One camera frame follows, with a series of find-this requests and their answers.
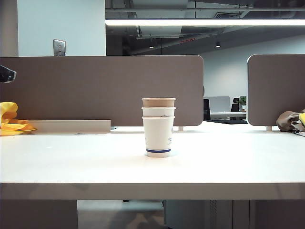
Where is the white paper cup blue logo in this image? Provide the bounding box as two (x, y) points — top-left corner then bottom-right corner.
(141, 106), (177, 118)
(142, 115), (176, 158)

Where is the white background desk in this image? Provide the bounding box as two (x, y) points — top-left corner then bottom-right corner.
(209, 111), (248, 121)

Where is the wide grey desk divider panel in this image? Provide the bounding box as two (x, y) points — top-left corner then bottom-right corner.
(0, 55), (205, 127)

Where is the white ceiling light strip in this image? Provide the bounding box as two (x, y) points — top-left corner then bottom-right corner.
(105, 18), (305, 26)

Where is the green potted plant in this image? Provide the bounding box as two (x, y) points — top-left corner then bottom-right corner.
(239, 95), (248, 113)

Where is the brown paper cup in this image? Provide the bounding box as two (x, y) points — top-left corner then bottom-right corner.
(141, 97), (177, 108)

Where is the metal wall switch plate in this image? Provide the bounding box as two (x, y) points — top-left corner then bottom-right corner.
(53, 39), (67, 57)

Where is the black office chair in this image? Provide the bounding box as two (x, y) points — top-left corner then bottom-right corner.
(203, 99), (212, 121)
(230, 97), (240, 112)

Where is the grey under-desk cabinet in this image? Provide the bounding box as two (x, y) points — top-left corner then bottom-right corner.
(164, 199), (251, 229)

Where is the yellow cloth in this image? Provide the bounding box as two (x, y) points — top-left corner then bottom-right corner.
(0, 101), (38, 136)

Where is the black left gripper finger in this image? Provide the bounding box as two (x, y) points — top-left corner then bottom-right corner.
(0, 64), (17, 83)

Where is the white background desk screen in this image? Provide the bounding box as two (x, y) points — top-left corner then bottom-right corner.
(204, 96), (231, 113)

